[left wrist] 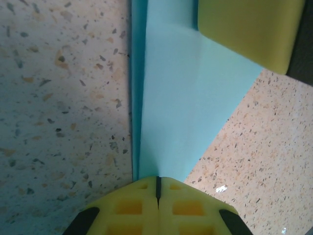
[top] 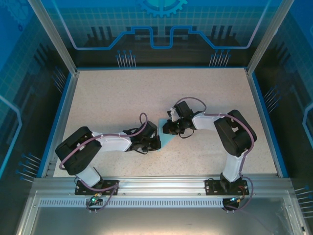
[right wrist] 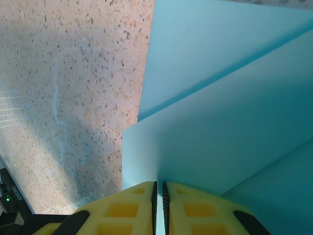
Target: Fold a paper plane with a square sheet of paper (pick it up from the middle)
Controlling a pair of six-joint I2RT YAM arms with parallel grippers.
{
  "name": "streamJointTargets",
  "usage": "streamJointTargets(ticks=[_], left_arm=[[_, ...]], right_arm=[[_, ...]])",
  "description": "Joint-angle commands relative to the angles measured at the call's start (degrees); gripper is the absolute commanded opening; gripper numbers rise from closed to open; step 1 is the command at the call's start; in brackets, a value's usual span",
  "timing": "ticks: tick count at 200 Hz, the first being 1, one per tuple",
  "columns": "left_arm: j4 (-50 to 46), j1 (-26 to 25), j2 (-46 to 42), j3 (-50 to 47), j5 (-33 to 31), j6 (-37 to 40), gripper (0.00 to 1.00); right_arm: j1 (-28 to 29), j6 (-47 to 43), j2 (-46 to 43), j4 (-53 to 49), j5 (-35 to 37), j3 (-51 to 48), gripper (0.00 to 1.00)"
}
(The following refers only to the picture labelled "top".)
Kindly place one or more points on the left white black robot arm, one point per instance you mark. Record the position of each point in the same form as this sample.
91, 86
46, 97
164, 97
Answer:
115, 143

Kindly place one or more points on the small circuit board green LED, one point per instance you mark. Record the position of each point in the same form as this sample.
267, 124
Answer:
93, 200
234, 200

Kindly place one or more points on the grey sheet metal panel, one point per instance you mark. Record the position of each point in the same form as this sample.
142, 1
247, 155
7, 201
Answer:
156, 222

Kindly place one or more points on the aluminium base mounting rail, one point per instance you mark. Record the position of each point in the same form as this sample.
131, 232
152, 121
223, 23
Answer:
161, 186

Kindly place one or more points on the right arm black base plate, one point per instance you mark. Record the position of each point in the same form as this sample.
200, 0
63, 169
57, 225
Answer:
211, 187

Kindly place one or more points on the blue aluminium side rail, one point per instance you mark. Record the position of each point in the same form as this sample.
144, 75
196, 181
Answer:
62, 110
266, 122

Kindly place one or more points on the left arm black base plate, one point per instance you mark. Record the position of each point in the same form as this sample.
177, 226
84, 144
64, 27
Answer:
82, 187

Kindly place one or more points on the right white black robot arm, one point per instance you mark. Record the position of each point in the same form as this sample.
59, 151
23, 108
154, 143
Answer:
232, 166

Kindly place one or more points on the light blue paper sheet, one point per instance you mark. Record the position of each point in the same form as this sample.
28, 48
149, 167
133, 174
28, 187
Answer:
165, 140

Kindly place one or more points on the aluminium frame post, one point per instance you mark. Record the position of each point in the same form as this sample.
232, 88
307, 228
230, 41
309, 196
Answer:
55, 36
267, 36

